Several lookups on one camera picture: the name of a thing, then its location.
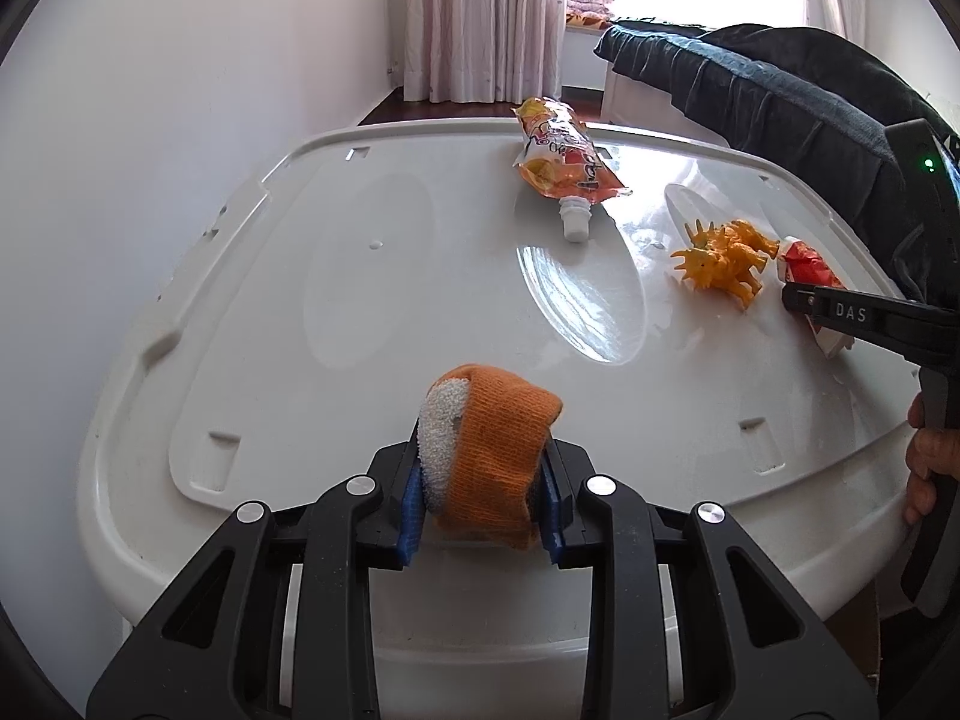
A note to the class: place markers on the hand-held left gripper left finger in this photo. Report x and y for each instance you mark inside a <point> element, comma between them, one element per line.
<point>411,517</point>

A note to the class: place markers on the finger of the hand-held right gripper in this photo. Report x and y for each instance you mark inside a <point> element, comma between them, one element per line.
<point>847,311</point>

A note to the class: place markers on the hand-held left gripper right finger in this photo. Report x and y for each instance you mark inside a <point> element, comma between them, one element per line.
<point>551,521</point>

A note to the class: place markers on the red snack wrapper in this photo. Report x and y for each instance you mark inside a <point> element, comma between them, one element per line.
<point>806,262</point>

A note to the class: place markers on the orange sock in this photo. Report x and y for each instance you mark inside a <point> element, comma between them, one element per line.
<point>502,450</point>

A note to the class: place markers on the person's right hand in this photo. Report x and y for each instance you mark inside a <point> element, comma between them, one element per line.
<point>934,461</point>

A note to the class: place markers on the yellow dinosaur toy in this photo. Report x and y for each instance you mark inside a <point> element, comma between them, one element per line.
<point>724,255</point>

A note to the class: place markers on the black fleece blanket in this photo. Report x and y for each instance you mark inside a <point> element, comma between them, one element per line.
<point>810,90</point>

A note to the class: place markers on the white plastic tray table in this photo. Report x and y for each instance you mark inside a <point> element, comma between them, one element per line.
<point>375,315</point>

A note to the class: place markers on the orange spout pouch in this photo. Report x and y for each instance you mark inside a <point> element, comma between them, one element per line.
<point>562,157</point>

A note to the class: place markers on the dark blue bed cover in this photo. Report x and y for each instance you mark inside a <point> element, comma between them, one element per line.
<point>645,52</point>

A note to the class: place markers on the white bed frame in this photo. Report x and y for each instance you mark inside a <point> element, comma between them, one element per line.
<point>637,101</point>

